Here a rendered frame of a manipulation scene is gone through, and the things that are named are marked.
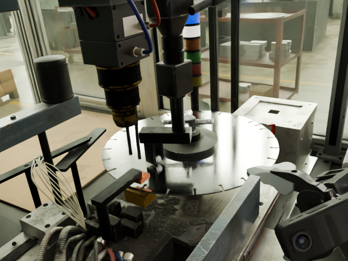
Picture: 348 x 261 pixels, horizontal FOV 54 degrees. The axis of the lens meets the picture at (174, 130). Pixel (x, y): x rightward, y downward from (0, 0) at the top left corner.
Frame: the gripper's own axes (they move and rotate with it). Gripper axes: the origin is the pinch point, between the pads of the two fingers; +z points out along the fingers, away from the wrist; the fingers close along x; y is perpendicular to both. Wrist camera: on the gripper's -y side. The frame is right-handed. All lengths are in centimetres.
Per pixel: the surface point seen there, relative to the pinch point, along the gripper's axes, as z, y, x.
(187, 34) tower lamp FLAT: 21.3, 19.0, 39.9
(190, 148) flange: 8.5, -1.9, 14.0
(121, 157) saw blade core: 15.9, -11.7, 17.2
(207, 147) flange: 7.1, 0.7, 13.1
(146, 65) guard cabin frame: 57, 28, 45
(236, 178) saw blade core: -0.3, -2.0, 7.2
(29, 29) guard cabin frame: 99, 7, 85
